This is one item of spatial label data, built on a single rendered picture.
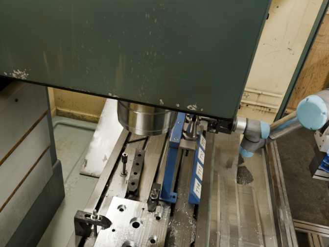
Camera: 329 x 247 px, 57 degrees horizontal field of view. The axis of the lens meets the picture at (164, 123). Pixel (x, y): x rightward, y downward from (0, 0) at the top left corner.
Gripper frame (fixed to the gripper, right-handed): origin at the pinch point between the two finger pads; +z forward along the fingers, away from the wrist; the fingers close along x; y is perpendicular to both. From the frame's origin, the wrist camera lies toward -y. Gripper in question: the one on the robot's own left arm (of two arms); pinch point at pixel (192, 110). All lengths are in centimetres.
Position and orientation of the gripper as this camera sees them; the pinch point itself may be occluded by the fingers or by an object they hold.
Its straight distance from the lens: 138.0
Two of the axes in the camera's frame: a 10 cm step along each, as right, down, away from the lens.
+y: -1.5, 7.9, 5.9
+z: -9.7, -2.2, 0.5
